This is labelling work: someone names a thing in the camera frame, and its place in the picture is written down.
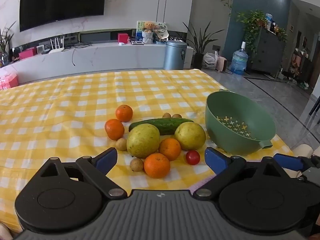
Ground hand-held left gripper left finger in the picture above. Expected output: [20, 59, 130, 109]
[37, 147, 128, 200]

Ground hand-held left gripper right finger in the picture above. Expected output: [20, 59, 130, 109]
[193, 147, 288, 200]

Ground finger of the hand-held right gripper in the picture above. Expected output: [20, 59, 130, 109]
[273, 153, 320, 172]

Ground orange tangerine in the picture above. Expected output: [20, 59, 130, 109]
[144, 153, 171, 179]
[159, 138, 182, 162]
[104, 119, 125, 141]
[115, 104, 133, 122]

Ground yellow-green pear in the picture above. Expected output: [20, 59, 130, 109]
[126, 124, 160, 159]
[174, 122, 206, 151]

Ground green colander bowl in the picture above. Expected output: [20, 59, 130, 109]
[205, 89, 277, 154]

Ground beige rounded object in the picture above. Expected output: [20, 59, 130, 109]
[291, 144, 314, 159]

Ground red cherry tomato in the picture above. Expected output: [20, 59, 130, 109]
[185, 150, 201, 166]

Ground green cucumber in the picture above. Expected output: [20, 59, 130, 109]
[128, 118, 195, 136]

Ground yellow checked tablecloth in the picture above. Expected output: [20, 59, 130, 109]
[0, 69, 295, 233]

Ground small pink appliance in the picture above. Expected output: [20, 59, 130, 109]
[216, 56, 228, 72]

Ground white plastic bag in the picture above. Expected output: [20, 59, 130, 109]
[202, 51, 219, 70]

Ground cluttered wooden shelf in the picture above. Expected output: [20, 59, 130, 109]
[287, 30, 311, 88]

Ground blue water jug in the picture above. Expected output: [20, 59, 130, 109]
[229, 41, 249, 76]

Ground white media console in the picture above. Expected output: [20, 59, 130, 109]
[0, 29, 194, 84]

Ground grey dresser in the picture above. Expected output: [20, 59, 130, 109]
[251, 26, 287, 77]

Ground blue-grey metal trash can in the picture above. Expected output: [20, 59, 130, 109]
[163, 40, 188, 71]

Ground long-leaf potted plant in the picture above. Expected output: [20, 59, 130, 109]
[182, 21, 225, 70]

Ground white wifi router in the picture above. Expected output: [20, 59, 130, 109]
[49, 37, 66, 54]

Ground dark grey soundbar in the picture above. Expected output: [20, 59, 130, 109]
[79, 31, 112, 43]

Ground pink plastic container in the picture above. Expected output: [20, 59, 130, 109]
[0, 71, 19, 90]

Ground pink box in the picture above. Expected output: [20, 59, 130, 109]
[19, 47, 37, 59]

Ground teddy bear bouquet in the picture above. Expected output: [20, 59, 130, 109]
[142, 21, 154, 44]

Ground bottles on dresser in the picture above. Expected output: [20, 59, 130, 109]
[264, 13, 281, 35]

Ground green ivy plant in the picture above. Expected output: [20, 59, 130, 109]
[236, 10, 267, 53]

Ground illustrated picture board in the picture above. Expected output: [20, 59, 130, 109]
[136, 21, 168, 42]

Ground thin-leaf plant in vase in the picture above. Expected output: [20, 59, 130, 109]
[0, 21, 16, 67]

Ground black wall television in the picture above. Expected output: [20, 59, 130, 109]
[19, 0, 107, 32]

